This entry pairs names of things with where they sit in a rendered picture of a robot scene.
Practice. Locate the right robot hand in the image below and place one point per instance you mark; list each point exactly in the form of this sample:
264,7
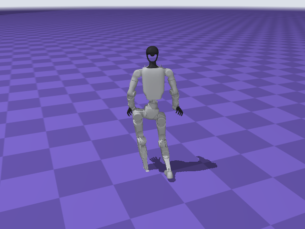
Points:
178,109

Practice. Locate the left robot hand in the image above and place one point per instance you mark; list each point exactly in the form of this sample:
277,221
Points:
128,112

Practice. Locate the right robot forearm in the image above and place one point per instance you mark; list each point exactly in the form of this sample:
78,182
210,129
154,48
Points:
175,101

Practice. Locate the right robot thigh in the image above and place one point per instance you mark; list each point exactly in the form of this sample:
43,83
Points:
161,127

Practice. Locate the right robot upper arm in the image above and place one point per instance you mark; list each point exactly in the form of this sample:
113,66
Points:
172,82

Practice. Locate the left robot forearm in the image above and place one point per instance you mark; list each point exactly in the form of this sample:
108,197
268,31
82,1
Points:
131,103

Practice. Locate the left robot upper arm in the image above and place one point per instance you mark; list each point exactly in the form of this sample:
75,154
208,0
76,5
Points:
133,82

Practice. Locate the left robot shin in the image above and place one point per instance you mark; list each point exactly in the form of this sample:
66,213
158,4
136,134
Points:
143,153

